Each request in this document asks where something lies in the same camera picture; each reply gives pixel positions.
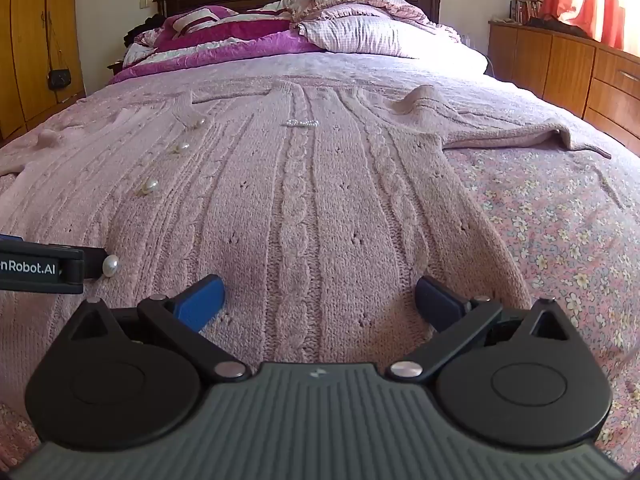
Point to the black hanging purse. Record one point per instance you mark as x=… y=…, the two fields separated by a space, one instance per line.
x=60 y=80

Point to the dark cloth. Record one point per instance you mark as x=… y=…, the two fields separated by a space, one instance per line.
x=555 y=26

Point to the wooden nightstand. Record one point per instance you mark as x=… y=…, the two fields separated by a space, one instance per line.
x=115 y=67

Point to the pink floral bed sheet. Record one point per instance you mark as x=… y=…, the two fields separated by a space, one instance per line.
x=550 y=260

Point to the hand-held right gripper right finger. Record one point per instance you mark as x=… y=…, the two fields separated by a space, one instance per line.
x=440 y=305

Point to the row of books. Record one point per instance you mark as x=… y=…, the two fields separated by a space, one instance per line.
x=525 y=9

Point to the orange floral curtain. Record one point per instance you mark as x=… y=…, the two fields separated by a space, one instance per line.
x=585 y=0

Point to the wooden wardrobe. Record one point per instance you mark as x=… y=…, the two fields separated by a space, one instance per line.
x=30 y=35

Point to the pink ruffled blanket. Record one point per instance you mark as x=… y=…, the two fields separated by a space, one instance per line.
x=350 y=0

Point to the dark clothes pile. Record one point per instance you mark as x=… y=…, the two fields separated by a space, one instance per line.
x=142 y=30

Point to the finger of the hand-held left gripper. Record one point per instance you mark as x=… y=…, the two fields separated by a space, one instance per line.
x=94 y=264

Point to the magenta striped quilt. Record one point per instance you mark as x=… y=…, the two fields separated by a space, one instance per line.
x=250 y=42

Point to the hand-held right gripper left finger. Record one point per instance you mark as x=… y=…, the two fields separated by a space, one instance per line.
x=200 y=302

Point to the wooden dresser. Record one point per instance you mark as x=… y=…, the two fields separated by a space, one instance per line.
x=560 y=65

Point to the pink checked pillow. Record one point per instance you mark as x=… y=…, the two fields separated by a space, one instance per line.
x=370 y=35

